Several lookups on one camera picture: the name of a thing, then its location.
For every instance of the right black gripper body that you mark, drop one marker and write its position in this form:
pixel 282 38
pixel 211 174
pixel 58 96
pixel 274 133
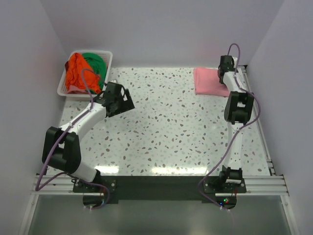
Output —
pixel 220 82

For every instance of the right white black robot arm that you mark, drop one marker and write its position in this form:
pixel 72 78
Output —
pixel 237 114

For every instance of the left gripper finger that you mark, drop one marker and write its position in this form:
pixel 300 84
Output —
pixel 112 111
pixel 127 100

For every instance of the white plastic basket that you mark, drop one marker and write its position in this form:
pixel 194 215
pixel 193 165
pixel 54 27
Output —
pixel 105 55

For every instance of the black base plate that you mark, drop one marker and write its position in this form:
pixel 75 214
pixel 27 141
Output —
pixel 114 189

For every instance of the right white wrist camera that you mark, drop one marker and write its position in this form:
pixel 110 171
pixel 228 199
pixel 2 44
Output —
pixel 235 61

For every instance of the dark red garment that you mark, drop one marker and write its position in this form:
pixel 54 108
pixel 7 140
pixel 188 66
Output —
pixel 67 66

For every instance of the pink t shirt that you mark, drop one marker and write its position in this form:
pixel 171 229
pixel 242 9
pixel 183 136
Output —
pixel 206 81

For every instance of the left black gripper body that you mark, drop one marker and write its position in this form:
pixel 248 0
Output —
pixel 118 98

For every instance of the green t shirt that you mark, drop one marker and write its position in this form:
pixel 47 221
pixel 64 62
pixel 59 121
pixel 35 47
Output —
pixel 97 64

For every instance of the orange t shirt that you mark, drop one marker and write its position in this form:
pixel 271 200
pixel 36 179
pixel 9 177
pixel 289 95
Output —
pixel 81 76

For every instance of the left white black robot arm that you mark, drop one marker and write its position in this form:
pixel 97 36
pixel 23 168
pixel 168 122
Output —
pixel 62 148

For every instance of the aluminium frame rail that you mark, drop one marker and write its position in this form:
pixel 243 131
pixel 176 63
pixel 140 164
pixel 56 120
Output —
pixel 150 136

